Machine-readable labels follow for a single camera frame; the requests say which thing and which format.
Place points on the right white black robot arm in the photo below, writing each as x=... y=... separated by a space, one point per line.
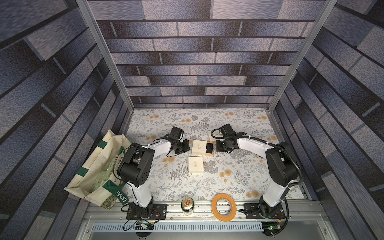
x=283 y=167

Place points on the floral table cloth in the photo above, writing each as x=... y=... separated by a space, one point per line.
x=240 y=174

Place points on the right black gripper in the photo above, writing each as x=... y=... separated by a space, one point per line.
x=220 y=145

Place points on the cream green tote bag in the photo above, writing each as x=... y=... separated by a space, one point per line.
x=97 y=181

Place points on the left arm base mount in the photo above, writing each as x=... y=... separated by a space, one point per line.
x=151 y=212

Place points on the metal drink can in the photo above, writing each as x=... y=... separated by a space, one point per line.
x=187 y=206

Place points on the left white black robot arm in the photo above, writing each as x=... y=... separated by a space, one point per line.
x=136 y=165

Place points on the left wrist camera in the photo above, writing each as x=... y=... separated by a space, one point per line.
x=176 y=134

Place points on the orange tape roll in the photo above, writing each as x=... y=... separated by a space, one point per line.
x=224 y=207

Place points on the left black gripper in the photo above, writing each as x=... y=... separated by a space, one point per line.
x=187 y=147

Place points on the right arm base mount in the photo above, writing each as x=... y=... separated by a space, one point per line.
x=255 y=211

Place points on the aluminium rail frame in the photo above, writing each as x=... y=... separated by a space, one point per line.
x=304 y=218

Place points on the cream drawer jewelry box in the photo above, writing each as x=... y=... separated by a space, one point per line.
x=196 y=165

